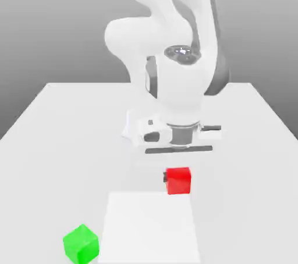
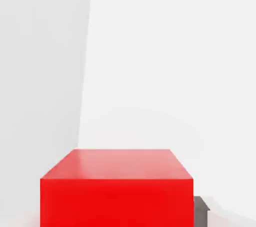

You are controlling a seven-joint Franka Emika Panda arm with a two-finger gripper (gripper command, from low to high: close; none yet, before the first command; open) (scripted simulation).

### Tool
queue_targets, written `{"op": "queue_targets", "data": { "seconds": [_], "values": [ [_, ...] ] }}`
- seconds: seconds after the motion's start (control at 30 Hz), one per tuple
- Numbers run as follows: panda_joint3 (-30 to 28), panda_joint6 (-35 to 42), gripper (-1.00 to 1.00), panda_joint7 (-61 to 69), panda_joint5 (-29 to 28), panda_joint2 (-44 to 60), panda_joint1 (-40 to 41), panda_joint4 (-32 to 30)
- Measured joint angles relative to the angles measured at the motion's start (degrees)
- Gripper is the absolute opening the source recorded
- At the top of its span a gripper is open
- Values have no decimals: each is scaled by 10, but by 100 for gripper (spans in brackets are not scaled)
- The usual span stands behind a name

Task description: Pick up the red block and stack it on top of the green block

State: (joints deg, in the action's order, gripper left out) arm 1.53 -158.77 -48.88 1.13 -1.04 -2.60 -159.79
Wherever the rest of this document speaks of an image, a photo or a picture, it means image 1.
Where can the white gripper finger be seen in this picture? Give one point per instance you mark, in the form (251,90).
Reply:
(164,177)

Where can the small green cube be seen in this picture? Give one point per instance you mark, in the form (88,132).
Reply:
(80,244)

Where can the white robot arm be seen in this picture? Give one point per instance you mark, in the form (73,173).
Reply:
(177,82)

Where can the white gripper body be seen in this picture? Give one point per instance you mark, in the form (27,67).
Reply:
(178,150)

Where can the small red cube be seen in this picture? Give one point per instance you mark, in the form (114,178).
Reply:
(179,181)

